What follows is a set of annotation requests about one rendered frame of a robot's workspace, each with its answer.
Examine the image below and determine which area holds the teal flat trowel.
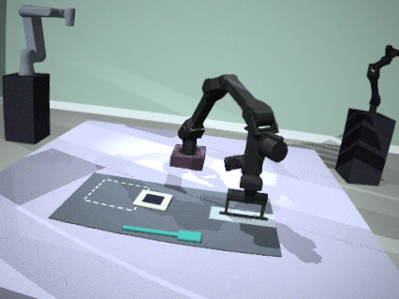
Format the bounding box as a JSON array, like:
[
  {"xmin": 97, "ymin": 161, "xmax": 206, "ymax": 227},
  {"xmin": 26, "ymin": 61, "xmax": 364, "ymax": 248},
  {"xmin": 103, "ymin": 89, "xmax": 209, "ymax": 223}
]
[{"xmin": 123, "ymin": 225, "xmax": 201, "ymax": 243}]

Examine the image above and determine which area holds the white square tile with dark blue centre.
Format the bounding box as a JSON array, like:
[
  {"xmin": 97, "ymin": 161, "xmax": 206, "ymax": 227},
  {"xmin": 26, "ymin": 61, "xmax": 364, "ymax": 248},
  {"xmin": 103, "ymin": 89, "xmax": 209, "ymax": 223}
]
[{"xmin": 133, "ymin": 190, "xmax": 172, "ymax": 211}]

